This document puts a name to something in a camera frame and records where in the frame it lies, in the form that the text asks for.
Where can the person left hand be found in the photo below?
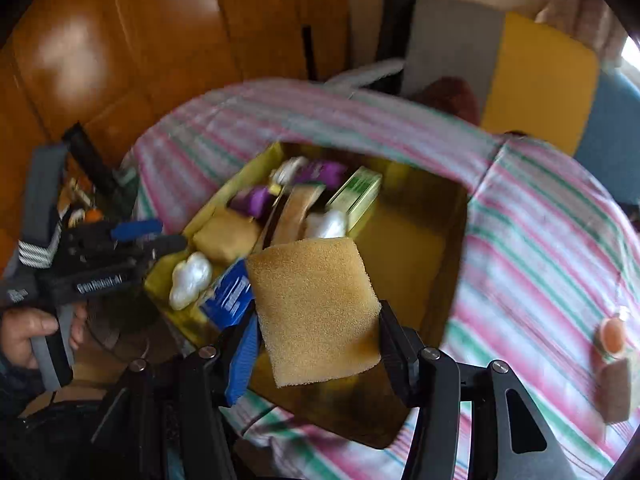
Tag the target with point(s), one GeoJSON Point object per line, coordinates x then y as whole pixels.
{"type": "Point", "coordinates": [18, 327]}

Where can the green tea box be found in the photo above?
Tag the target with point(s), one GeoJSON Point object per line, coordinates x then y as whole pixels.
{"type": "Point", "coordinates": [356, 195]}

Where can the small white plastic bag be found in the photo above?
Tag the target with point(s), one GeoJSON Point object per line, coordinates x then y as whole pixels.
{"type": "Point", "coordinates": [189, 279]}

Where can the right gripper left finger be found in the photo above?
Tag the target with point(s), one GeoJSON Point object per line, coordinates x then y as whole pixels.
{"type": "Point", "coordinates": [182, 396]}

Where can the blue tissue packet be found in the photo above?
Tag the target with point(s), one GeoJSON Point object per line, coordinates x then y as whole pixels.
{"type": "Point", "coordinates": [230, 296]}

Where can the orange round container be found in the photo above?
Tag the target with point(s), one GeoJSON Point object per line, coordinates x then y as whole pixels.
{"type": "Point", "coordinates": [612, 333]}

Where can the grey yellow blue headboard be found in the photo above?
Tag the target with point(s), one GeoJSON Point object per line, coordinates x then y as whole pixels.
{"type": "Point", "coordinates": [531, 78]}

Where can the yellow sponge block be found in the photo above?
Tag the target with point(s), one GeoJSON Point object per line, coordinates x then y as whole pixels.
{"type": "Point", "coordinates": [226, 236]}

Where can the wooden wardrobe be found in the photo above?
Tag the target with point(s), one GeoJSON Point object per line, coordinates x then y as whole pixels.
{"type": "Point", "coordinates": [117, 66]}

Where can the gold tray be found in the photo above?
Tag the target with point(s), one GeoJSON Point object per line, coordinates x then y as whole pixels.
{"type": "Point", "coordinates": [410, 241]}

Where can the striped bed sheet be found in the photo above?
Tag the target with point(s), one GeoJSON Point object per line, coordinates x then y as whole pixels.
{"type": "Point", "coordinates": [548, 254]}

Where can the green cracker packet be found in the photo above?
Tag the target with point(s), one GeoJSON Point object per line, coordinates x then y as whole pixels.
{"type": "Point", "coordinates": [285, 223]}

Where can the purple snack packet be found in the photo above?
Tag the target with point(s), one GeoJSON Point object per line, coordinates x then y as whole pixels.
{"type": "Point", "coordinates": [325, 172]}

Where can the large beige cardboard box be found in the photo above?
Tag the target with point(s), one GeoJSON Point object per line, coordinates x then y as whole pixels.
{"type": "Point", "coordinates": [614, 396]}

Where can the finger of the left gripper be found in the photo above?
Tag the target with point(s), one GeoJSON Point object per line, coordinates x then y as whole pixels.
{"type": "Point", "coordinates": [132, 230]}

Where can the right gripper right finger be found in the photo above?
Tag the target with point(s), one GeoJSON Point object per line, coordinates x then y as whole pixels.
{"type": "Point", "coordinates": [510, 439]}

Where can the white plastic bag ball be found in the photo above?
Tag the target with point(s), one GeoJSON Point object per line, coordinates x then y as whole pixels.
{"type": "Point", "coordinates": [329, 224]}

